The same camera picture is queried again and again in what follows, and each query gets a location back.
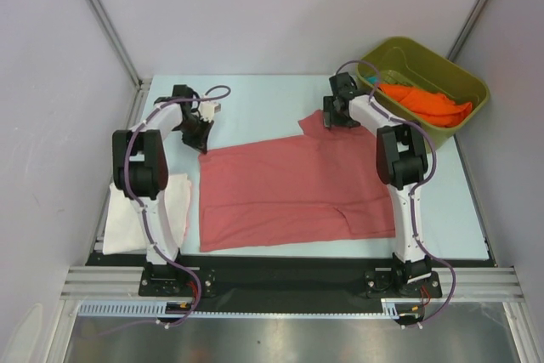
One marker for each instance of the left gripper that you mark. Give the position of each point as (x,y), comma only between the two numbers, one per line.
(199,143)

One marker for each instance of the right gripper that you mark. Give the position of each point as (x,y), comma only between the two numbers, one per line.
(330,118)

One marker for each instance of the pink t shirt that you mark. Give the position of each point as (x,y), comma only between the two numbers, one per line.
(321,185)

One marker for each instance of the orange t shirt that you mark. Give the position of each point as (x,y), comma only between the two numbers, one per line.
(435,108)

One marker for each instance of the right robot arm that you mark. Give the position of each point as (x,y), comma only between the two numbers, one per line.
(401,157)

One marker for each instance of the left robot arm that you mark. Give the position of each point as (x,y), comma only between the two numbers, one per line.
(139,161)

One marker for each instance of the olive green plastic bin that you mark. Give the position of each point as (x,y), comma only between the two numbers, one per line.
(403,61)

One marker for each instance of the folded white t shirt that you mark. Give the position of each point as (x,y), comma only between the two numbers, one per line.
(123,232)

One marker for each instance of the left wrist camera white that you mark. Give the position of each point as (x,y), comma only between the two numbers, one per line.
(208,110)

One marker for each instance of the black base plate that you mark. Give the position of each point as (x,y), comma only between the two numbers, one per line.
(315,286)

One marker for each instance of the white slotted cable duct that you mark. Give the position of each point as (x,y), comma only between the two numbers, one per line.
(172,311)

